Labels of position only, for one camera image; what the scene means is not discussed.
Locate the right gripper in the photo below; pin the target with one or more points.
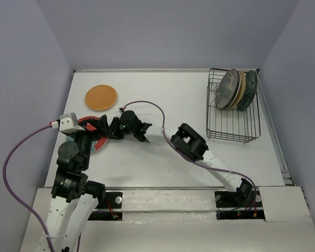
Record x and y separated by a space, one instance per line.
114 126

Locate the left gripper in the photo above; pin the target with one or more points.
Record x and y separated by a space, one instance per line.
102 125

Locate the red teal floral plate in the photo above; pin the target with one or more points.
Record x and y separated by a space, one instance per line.
96 145

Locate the orange woven round plate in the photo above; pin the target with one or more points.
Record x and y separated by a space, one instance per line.
101 97

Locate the grey deer plate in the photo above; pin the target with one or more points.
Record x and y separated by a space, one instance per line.
227 88

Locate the beige bird plate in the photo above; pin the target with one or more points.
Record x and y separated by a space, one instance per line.
243 85

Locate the dark blue glazed plate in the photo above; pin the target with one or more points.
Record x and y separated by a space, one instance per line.
251 88

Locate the white plate teal rim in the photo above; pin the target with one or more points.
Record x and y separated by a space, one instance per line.
236 98

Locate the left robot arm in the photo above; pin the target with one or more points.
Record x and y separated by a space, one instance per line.
73 196

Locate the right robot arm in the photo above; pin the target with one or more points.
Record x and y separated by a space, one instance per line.
191 146

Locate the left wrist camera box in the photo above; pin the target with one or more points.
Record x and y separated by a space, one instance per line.
69 123

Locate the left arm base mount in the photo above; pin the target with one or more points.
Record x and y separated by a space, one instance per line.
110 209

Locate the black wire dish rack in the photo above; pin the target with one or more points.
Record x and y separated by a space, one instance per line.
230 124

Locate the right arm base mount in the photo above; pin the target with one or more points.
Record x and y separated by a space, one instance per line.
230 207

